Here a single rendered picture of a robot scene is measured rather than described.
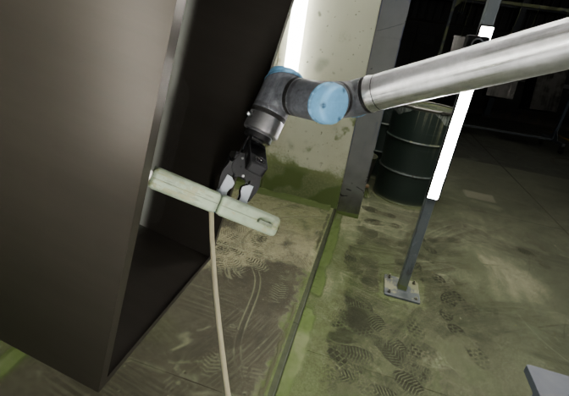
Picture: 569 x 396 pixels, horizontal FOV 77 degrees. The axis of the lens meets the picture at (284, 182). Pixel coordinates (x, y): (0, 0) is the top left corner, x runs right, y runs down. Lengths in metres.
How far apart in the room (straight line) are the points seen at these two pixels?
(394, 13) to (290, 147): 1.18
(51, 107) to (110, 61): 0.15
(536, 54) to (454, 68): 0.13
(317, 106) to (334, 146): 2.01
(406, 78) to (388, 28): 1.86
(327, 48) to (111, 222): 2.22
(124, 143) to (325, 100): 0.40
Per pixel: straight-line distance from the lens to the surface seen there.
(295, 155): 2.87
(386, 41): 2.68
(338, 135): 2.77
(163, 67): 0.58
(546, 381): 1.10
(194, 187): 0.80
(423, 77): 0.82
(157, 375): 1.60
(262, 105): 0.87
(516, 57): 0.78
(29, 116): 0.77
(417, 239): 2.12
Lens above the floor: 1.28
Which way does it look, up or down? 22 degrees down
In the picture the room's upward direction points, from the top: 8 degrees clockwise
